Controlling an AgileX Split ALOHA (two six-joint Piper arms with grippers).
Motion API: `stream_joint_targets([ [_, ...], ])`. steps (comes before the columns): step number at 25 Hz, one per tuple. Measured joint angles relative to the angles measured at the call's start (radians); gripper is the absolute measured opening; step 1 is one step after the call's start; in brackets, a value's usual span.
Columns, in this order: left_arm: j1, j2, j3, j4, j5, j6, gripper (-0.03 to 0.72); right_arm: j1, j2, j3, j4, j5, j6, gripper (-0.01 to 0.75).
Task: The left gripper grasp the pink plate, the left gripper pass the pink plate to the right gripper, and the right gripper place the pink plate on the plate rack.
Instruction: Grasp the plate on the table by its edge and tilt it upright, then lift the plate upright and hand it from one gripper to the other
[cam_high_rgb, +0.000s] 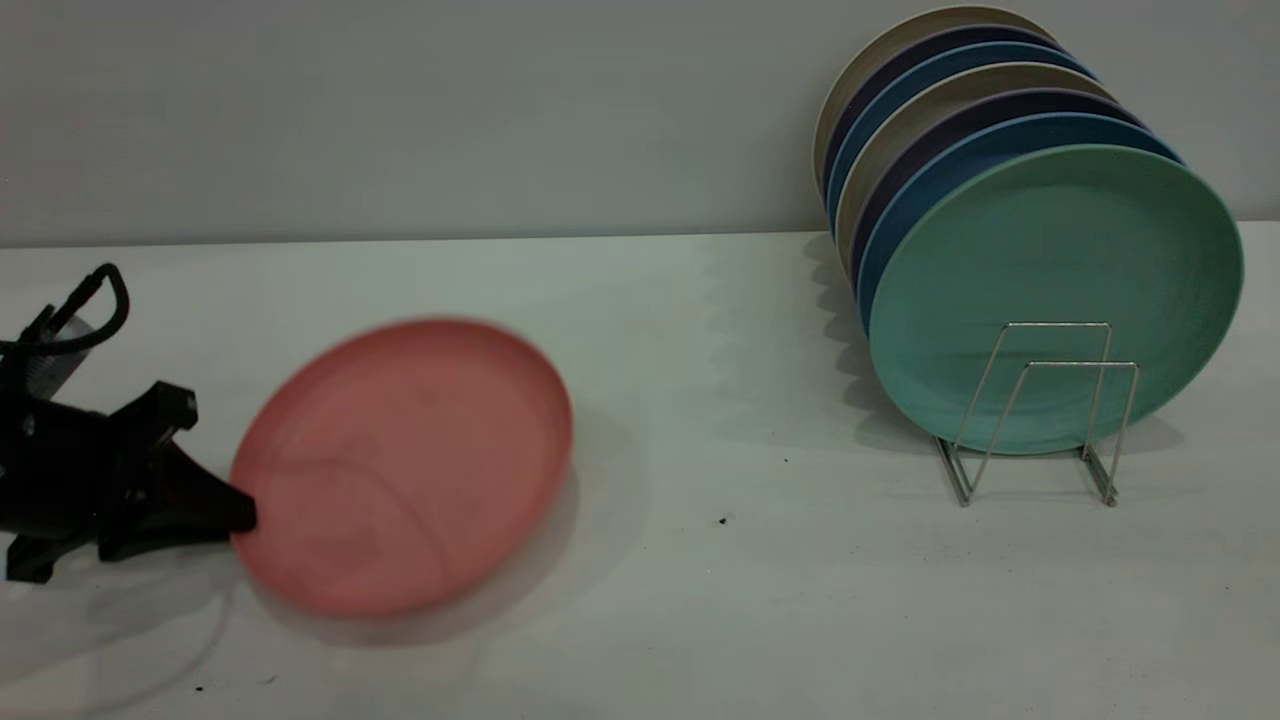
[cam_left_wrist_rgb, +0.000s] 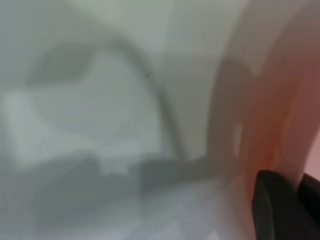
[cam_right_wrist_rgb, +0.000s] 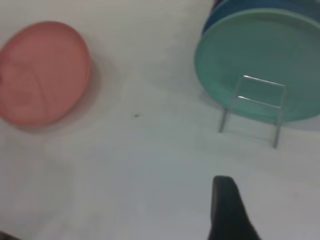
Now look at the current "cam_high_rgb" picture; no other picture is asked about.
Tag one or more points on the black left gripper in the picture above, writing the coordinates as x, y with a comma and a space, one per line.
70, 470

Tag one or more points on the pink round plate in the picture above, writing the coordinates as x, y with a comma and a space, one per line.
400, 460

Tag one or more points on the dark purple round plate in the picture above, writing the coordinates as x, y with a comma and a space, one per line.
1030, 101
950, 38

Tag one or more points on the green round plate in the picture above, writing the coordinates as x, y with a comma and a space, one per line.
1050, 250

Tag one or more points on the beige round plate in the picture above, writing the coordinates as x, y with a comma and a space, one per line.
940, 16
1000, 78

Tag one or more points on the blue round plate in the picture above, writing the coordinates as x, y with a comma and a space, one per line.
985, 54
1050, 130

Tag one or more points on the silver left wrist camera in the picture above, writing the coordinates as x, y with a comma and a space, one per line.
60, 365

